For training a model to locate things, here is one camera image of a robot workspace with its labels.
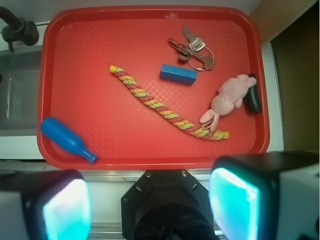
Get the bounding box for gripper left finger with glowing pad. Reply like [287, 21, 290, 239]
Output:
[0, 169, 92, 240]

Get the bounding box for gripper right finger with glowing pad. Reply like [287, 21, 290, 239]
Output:
[208, 151, 320, 240]

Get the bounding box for pink plush bunny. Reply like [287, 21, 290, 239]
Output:
[199, 74, 257, 132]

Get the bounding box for blue plastic bottle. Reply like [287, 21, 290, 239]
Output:
[40, 117, 98, 165]

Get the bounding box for black oblong object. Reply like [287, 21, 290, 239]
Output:
[245, 84, 262, 114]

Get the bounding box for red plastic tray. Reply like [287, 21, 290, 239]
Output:
[37, 6, 270, 170]

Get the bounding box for grey sink basin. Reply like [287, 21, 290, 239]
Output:
[0, 46, 42, 137]

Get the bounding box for blue rectangular block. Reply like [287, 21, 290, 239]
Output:
[159, 64, 198, 85]

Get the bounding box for bunch of metal keys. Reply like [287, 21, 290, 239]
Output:
[167, 25, 215, 72]

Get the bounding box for black sink faucet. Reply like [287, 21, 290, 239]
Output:
[0, 6, 39, 53]

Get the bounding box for multicolour twisted rope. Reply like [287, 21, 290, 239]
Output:
[109, 64, 230, 141]

